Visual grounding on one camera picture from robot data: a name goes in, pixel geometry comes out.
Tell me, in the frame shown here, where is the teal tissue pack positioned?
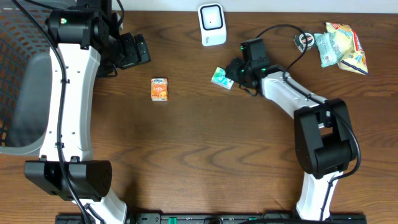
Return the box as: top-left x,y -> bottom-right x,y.
211,67 -> 234,90

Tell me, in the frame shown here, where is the small orange snack packet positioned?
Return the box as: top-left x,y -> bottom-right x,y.
151,78 -> 168,101

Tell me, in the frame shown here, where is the teal snack wrapper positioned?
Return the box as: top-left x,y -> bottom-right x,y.
314,33 -> 343,68

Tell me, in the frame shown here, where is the large orange wipes pack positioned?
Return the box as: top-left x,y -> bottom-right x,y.
325,22 -> 368,75

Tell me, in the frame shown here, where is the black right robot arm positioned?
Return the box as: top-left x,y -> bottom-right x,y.
226,38 -> 361,221

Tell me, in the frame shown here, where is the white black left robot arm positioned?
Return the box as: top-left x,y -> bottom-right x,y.
24,0 -> 150,223

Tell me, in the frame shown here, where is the white barcode scanner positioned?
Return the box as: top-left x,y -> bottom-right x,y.
197,3 -> 227,47

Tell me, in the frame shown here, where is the grey plastic mesh basket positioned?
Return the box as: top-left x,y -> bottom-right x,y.
0,0 -> 78,156

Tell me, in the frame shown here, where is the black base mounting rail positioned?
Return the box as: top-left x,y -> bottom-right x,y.
55,212 -> 368,224

